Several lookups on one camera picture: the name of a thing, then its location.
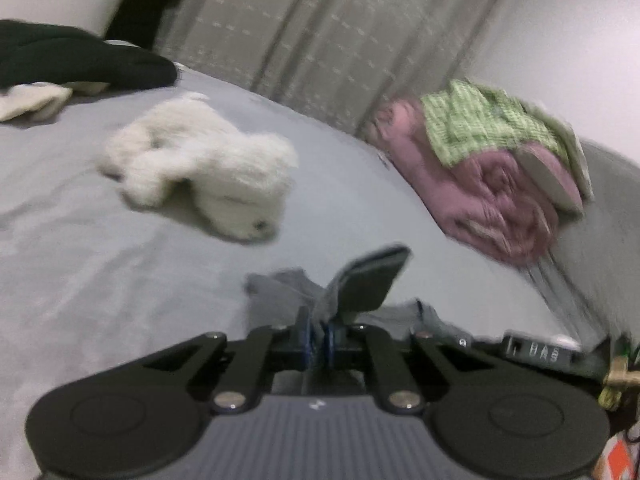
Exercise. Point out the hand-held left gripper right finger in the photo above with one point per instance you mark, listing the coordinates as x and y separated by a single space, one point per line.
330 342

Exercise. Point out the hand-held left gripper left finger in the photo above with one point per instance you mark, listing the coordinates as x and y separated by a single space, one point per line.
302 340

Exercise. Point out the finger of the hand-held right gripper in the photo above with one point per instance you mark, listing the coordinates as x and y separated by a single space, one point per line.
482 346

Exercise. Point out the grey shirt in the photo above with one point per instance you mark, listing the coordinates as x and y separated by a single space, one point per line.
367 285

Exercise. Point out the folded pink quilt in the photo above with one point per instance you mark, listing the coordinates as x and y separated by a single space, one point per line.
475 200

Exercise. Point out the white plush dog toy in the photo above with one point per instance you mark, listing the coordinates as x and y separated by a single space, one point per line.
225 175

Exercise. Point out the grey bed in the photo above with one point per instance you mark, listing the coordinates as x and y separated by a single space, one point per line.
100 260

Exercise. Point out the green patterned cloth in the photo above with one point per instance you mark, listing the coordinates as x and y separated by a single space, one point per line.
465 120

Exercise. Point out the grey star-print curtain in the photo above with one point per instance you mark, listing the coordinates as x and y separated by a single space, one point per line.
325 35

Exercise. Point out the cream cloth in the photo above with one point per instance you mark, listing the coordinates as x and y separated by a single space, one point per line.
30 100

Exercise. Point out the black hanging garment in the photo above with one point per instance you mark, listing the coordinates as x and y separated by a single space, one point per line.
145 5

